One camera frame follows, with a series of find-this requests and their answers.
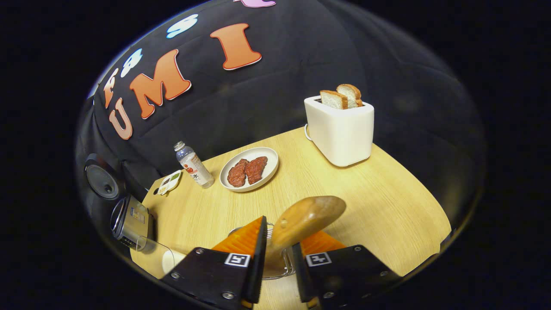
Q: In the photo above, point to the clear drink bottle red label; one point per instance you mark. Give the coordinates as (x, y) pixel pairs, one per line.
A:
(196, 168)

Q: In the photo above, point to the clear plastic container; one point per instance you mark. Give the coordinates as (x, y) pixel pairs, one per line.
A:
(172, 260)

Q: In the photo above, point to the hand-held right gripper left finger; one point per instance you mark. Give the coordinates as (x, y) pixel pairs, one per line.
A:
(257, 267)

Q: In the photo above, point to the white toaster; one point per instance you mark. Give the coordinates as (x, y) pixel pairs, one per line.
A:
(340, 133)

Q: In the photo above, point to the red meat slice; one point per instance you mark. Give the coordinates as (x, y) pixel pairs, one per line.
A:
(237, 173)
(256, 169)

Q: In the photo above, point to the white oval plate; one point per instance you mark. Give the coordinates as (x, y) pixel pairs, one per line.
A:
(269, 157)

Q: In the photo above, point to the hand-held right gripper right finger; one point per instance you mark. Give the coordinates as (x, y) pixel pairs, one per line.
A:
(300, 275)

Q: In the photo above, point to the wooden spoon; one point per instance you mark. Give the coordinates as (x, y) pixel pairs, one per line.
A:
(305, 217)

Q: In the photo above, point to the white divided seasoning dish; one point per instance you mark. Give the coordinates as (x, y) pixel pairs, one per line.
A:
(169, 183)

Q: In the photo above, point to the toasted bread slice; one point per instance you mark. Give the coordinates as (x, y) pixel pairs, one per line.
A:
(333, 100)
(352, 95)

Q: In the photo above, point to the dark grey rice cooker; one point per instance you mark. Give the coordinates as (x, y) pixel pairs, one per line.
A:
(133, 219)

